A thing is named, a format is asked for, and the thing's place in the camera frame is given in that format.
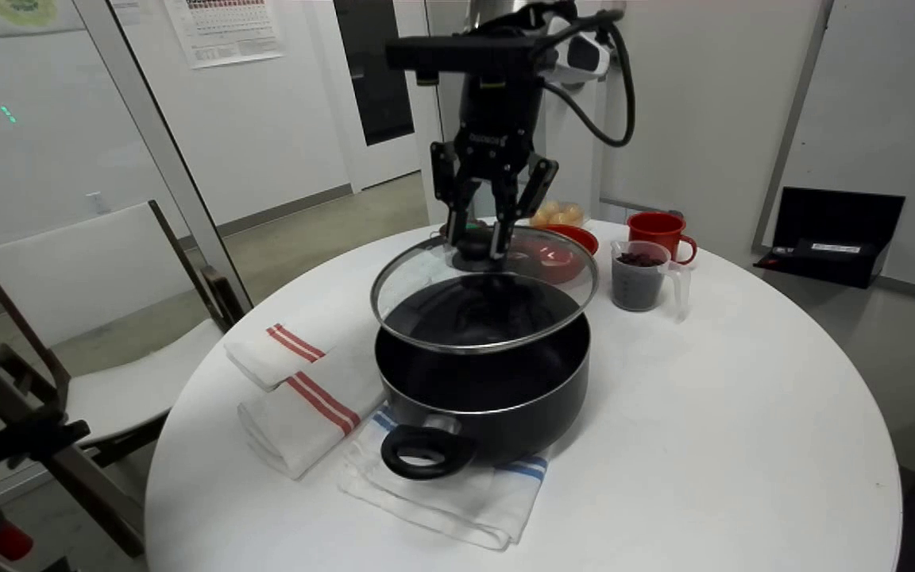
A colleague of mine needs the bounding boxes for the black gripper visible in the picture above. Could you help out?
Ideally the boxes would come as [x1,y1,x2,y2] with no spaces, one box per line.
[428,68,563,263]

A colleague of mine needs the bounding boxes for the glass lid with black knob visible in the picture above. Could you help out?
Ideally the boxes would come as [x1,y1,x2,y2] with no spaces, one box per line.
[370,227,600,358]

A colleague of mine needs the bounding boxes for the black cooking pot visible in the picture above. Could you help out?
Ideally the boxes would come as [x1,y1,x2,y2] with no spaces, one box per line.
[372,308,593,484]

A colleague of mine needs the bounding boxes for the pale yellow round food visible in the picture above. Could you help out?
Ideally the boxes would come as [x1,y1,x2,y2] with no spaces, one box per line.
[531,199,588,229]

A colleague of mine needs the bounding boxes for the red bowl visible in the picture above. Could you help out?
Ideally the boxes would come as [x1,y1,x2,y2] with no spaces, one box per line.
[531,219,605,288]

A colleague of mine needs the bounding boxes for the dark narrow door window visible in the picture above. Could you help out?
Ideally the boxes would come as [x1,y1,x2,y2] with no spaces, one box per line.
[332,0,419,148]

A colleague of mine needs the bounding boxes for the red mug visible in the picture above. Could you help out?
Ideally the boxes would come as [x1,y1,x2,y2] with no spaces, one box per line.
[627,206,701,268]

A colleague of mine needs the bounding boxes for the clear measuring cup dark contents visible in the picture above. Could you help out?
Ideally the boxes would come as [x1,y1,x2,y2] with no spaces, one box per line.
[609,236,696,322]

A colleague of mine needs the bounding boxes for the red-striped white towel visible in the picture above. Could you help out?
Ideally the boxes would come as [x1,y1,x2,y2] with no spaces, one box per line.
[221,301,380,393]
[239,353,391,484]

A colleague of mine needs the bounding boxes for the blue-striped white towel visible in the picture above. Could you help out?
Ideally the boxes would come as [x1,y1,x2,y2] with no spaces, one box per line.
[336,408,553,556]

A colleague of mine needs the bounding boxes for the black laptop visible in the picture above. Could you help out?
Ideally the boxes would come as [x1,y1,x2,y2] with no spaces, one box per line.
[754,184,910,291]

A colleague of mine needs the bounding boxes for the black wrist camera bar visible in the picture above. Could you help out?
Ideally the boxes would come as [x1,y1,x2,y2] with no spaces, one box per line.
[385,32,547,79]

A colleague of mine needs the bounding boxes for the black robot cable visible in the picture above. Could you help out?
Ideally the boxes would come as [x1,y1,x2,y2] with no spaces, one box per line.
[542,6,638,148]

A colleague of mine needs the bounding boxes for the grey glass partition frame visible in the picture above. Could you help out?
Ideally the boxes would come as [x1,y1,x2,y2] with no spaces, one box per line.
[75,0,257,322]

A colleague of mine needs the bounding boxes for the white chair dark frame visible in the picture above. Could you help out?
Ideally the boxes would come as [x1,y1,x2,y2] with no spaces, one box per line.
[0,198,256,558]

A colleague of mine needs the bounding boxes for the wall poster green graphic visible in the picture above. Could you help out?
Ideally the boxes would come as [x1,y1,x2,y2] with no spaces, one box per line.
[0,0,86,45]

